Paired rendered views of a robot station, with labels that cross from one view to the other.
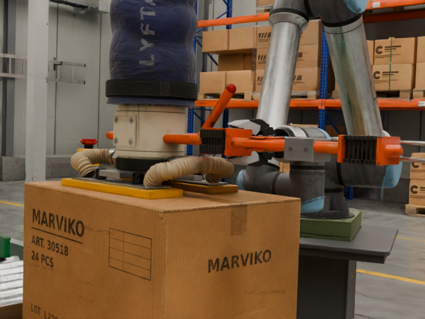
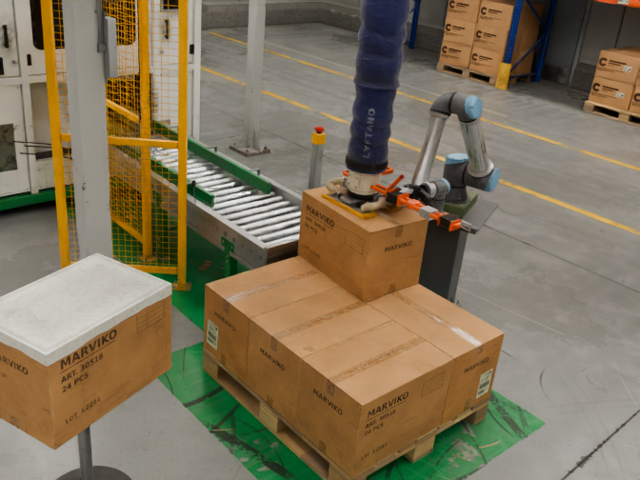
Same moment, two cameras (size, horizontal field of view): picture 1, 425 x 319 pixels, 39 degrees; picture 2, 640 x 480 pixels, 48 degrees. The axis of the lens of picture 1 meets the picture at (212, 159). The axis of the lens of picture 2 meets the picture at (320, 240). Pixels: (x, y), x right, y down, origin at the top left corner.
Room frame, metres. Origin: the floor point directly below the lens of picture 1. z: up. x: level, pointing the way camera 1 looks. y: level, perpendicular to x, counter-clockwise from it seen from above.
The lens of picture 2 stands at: (-2.10, 0.09, 2.41)
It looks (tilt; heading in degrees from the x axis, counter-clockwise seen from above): 26 degrees down; 4
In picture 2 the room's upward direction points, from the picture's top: 6 degrees clockwise
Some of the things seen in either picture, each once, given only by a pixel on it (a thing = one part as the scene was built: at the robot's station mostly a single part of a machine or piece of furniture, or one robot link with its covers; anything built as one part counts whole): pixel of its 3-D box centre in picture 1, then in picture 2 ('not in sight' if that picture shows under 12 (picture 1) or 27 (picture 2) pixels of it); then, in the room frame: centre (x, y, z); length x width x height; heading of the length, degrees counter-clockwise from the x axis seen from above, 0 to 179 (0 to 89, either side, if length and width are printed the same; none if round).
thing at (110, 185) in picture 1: (119, 181); (349, 202); (1.43, 0.22, 0.97); 0.34 x 0.10 x 0.05; 47
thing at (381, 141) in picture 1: (368, 149); (449, 222); (1.08, -0.28, 1.07); 0.08 x 0.07 x 0.05; 47
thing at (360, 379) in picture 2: not in sight; (347, 340); (1.06, 0.13, 0.34); 1.20 x 1.00 x 0.40; 48
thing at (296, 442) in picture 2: not in sight; (342, 382); (1.06, 0.13, 0.07); 1.20 x 1.00 x 0.14; 48
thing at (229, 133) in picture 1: (225, 141); (397, 196); (1.33, -0.03, 1.07); 0.10 x 0.08 x 0.06; 137
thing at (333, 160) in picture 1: (324, 161); (457, 169); (2.10, -0.39, 1.00); 0.17 x 0.15 x 0.18; 58
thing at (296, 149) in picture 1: (307, 149); (429, 212); (1.18, -0.18, 1.07); 0.07 x 0.07 x 0.04; 47
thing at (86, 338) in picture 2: not in sight; (77, 343); (0.05, 1.13, 0.82); 0.60 x 0.40 x 0.40; 156
